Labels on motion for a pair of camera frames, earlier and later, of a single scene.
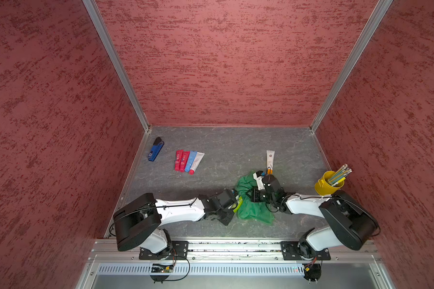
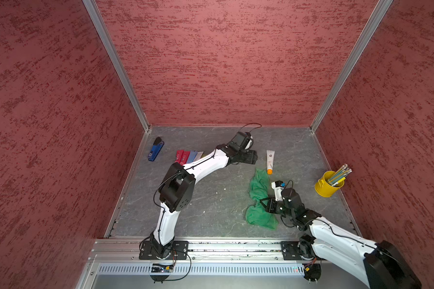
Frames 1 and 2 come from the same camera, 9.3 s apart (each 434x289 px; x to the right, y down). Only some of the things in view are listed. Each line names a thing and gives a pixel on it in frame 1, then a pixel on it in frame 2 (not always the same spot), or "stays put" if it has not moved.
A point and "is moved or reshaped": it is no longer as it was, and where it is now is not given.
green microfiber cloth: [258, 211] is moved or reshaped
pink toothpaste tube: [178, 156] stays put
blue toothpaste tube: [191, 158] stays put
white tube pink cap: [196, 163] stays put
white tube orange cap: [270, 161] stays put
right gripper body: [262, 195] → [289, 213]
